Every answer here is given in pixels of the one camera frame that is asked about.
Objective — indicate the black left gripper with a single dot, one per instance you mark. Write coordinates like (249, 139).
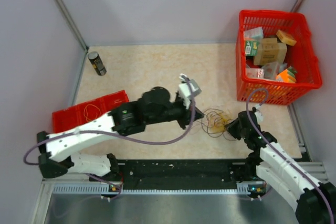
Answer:
(186, 119)

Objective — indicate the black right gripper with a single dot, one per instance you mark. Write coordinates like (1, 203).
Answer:
(231, 128)

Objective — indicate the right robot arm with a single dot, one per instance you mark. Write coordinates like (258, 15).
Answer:
(311, 200)

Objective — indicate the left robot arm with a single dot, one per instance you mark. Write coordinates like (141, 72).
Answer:
(60, 152)

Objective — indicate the white red packet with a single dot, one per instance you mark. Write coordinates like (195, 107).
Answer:
(255, 73)

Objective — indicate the pale pink box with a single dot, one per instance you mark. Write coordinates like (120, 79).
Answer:
(271, 70)

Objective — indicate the orange green box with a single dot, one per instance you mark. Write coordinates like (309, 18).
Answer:
(287, 76)

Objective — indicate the green small box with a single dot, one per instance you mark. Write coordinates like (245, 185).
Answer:
(251, 47)

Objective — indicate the large brown cardboard box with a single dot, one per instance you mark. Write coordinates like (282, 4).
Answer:
(270, 50)

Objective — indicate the red plastic basket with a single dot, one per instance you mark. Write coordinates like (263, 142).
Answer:
(301, 56)

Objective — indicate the white pastel box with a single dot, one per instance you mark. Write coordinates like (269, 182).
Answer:
(254, 33)

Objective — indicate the yellow orange small box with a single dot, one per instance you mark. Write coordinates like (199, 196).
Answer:
(286, 38)

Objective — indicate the black cylindrical can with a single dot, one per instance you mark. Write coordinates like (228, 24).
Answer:
(97, 63)

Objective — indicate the red plastic tray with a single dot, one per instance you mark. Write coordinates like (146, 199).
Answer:
(85, 112)

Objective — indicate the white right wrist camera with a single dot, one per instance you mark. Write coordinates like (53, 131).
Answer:
(258, 114)

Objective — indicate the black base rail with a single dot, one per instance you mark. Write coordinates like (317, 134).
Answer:
(183, 174)

